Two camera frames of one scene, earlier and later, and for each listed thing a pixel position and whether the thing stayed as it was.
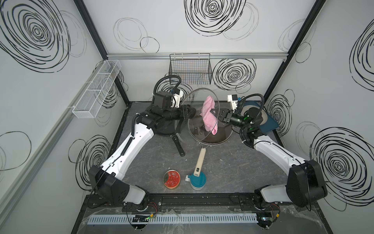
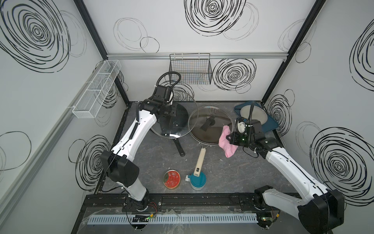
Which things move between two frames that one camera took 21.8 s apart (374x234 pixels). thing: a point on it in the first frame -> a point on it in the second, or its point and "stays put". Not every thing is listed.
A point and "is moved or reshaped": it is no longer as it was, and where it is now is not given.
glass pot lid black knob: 197,129 is moved or reshaped
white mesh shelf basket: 91,97 stays put
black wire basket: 193,68 stays put
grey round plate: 264,116 stays put
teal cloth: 270,124 stays put
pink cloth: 211,121 -> 224,142
